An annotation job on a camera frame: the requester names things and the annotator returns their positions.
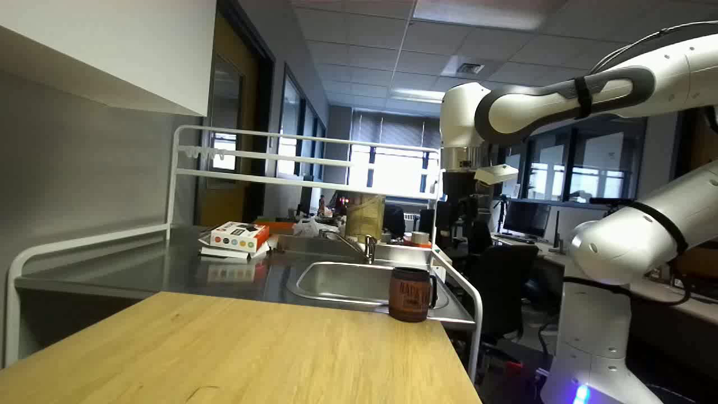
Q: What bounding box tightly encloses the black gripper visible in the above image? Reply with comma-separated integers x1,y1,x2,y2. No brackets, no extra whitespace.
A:
437,169,492,256

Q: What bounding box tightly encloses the dark brown jar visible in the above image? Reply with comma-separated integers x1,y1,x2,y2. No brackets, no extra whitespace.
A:
386,266,441,326

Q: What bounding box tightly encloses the stainless steel sink basin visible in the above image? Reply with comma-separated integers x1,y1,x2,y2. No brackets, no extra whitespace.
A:
285,256,454,314

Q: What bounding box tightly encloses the computer monitor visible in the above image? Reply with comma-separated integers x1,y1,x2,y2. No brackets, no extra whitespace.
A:
499,195,556,243

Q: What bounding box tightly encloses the black office chair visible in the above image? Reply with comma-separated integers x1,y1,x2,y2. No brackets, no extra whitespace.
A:
452,240,543,349

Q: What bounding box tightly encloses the tan paper bag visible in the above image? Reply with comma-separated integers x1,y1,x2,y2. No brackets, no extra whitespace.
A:
343,193,389,243

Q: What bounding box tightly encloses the window with blinds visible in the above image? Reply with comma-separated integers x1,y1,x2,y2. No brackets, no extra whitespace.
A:
348,110,445,203

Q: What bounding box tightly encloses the small ceiling light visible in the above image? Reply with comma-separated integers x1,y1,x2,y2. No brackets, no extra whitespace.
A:
389,86,450,106

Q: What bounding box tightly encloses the small white crumpled object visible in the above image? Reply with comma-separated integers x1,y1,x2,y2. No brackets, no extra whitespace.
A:
289,212,321,240

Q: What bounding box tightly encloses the ceiling air vent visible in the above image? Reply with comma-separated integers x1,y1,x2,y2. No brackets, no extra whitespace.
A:
441,54,490,82

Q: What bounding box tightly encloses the orange flat object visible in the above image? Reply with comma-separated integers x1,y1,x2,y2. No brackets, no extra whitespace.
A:
256,215,299,236

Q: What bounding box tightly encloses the white office desk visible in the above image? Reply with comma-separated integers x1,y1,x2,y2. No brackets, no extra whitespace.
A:
492,231,718,327

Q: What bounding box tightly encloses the colourful white orange box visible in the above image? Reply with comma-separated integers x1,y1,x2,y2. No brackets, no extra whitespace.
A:
207,221,273,256

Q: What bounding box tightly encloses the large rectangular ceiling light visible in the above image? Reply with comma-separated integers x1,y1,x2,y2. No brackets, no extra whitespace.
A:
411,0,569,34

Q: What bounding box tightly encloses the white paper stack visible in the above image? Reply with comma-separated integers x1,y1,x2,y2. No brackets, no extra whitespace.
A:
195,234,280,266

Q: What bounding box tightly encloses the dark wooden door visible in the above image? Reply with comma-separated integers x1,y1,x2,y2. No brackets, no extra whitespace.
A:
195,0,276,230

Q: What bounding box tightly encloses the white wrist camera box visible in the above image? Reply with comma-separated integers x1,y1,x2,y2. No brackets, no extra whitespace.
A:
473,161,521,189

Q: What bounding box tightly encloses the white metal rack frame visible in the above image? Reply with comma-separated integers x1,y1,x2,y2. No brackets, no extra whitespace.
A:
3,121,487,385

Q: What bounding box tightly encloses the white wall cabinet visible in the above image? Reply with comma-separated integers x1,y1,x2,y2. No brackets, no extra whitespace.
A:
0,0,220,120

